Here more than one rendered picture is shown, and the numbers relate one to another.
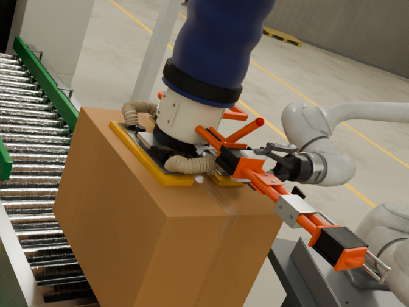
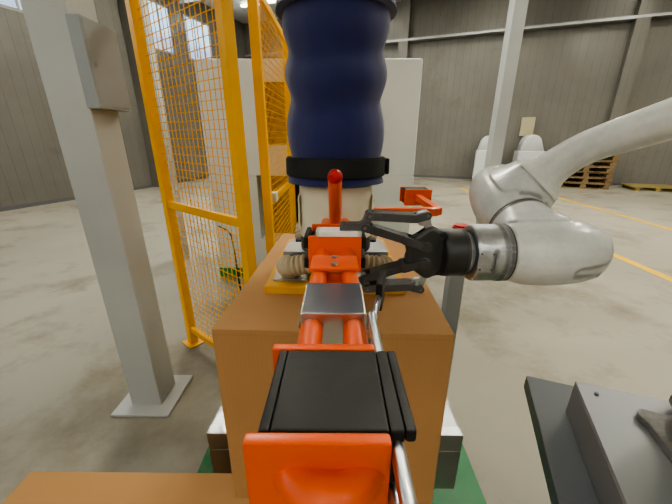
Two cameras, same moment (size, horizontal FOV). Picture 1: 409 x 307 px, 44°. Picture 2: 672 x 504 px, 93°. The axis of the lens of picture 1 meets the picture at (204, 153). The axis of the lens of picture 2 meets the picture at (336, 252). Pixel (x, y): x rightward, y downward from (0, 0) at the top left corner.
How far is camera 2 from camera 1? 0.98 m
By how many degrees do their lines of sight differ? 40
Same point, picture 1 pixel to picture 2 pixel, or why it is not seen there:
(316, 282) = (600, 473)
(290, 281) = (549, 457)
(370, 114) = (629, 133)
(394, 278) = not seen: outside the picture
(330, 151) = (532, 217)
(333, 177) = (538, 262)
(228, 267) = not seen: hidden behind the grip
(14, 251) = not seen: hidden behind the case
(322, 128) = (522, 186)
